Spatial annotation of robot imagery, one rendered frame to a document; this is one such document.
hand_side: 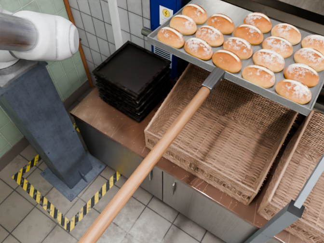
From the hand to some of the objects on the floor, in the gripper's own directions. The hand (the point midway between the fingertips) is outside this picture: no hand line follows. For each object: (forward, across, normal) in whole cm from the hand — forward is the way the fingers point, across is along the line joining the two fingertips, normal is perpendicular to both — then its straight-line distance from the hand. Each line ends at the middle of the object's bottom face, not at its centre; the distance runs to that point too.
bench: (+48, +120, -115) cm, 172 cm away
